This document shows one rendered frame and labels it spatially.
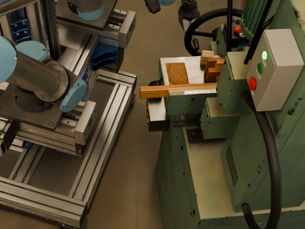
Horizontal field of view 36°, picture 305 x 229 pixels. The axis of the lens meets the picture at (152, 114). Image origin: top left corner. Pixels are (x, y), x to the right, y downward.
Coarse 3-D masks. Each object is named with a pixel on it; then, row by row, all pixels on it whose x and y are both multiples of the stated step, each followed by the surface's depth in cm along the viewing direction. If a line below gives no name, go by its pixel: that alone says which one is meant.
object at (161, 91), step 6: (186, 84) 158; (192, 84) 158; (198, 84) 158; (204, 84) 158; (210, 84) 158; (216, 84) 159; (144, 90) 155; (150, 90) 155; (156, 90) 155; (162, 90) 156; (144, 96) 157; (150, 96) 158; (156, 96) 158; (162, 96) 159
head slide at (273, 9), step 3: (276, 0) 116; (279, 0) 114; (273, 3) 118; (276, 3) 116; (273, 6) 118; (276, 6) 116; (273, 9) 118; (276, 9) 116; (270, 12) 120; (273, 12) 118; (270, 15) 120; (267, 18) 122; (270, 24) 120; (267, 27) 122; (261, 36) 127
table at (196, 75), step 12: (216, 48) 177; (168, 60) 168; (180, 60) 169; (192, 60) 169; (192, 72) 166; (204, 72) 166; (168, 84) 162; (168, 108) 159; (180, 108) 159; (192, 108) 160
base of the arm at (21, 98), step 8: (16, 88) 158; (16, 96) 162; (24, 96) 157; (32, 96) 156; (16, 104) 162; (24, 104) 159; (32, 104) 158; (40, 104) 160; (48, 104) 161; (32, 112) 161
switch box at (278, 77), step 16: (272, 32) 98; (288, 32) 98; (272, 48) 96; (288, 48) 96; (256, 64) 103; (272, 64) 95; (288, 64) 93; (304, 64) 94; (256, 80) 104; (272, 80) 97; (288, 80) 98; (256, 96) 105; (272, 96) 102
